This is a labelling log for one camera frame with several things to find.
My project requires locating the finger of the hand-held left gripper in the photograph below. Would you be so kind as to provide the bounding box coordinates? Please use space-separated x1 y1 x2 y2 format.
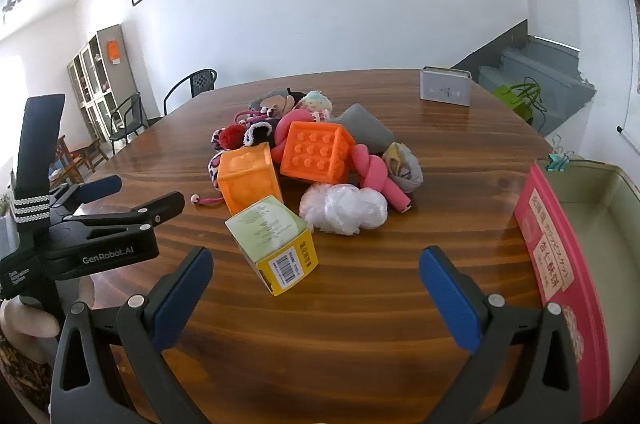
52 175 123 215
65 191 186 237

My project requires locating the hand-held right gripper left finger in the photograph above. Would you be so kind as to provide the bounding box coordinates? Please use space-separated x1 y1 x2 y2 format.
50 246 215 424

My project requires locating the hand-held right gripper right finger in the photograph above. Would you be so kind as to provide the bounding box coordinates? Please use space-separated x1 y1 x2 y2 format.
419 246 583 424

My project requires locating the red pompom ball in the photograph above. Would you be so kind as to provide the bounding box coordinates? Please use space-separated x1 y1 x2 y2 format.
220 125 247 151

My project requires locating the pink cardboard box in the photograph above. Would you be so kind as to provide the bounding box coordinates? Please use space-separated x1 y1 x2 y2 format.
514 159 640 422

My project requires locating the grey sock with black toe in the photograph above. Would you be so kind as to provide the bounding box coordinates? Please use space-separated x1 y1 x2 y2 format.
248 88 307 111

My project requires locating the grey knit sock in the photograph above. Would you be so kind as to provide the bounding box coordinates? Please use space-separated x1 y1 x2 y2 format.
330 103 396 150

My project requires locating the person's left forearm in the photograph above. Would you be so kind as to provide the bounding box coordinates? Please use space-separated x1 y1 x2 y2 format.
0 331 53 410

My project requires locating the wooden desktop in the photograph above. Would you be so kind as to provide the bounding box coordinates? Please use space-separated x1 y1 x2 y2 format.
65 69 608 424

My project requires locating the person's left hand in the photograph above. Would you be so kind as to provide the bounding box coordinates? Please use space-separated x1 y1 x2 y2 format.
0 301 61 339

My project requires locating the wooden chair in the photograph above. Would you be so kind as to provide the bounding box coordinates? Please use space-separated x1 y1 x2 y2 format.
50 134 108 187

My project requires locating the black metal chair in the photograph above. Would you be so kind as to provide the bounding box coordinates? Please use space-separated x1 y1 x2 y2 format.
162 68 219 117
107 91 151 155

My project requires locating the orange soft cube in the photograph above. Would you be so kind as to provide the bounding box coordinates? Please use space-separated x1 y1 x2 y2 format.
216 142 282 216

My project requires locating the green yellow carton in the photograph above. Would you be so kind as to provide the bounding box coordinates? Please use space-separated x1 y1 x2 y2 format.
224 195 320 297

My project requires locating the grey glass-door cabinet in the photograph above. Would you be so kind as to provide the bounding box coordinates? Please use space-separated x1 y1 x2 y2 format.
67 24 138 145

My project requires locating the grey yellow sock roll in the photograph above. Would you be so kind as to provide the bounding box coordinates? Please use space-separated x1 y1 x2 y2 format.
382 142 425 195

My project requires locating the white plastic bag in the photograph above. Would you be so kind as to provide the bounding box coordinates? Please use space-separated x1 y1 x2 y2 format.
299 182 389 236

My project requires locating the pink twisted toy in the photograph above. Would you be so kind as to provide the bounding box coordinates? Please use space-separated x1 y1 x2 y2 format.
350 143 413 213

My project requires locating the brown plush toy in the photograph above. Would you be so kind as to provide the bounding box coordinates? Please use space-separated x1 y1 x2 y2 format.
260 96 296 117

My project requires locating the orange studded cube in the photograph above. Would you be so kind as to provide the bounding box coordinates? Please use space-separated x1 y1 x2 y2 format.
279 121 357 184

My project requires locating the teal binder clip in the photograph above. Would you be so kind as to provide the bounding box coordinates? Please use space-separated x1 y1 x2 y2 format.
546 136 576 173

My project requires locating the pastel fluffy sock roll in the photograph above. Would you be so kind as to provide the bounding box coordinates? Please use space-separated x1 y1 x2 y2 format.
297 90 333 123

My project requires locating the white tin box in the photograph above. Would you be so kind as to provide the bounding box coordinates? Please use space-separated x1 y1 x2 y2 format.
419 66 472 107

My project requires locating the green bag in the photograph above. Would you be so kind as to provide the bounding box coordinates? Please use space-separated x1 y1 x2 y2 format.
491 79 543 125

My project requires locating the grey staircase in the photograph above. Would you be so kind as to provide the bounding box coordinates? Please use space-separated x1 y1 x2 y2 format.
450 19 597 140

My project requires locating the pink strap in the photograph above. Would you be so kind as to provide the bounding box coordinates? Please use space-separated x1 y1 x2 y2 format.
234 106 271 127

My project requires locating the black cable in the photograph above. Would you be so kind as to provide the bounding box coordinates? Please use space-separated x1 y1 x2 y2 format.
522 76 551 137

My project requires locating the wall hanging scroll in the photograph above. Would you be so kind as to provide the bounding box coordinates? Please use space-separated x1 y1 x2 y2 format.
617 0 640 142

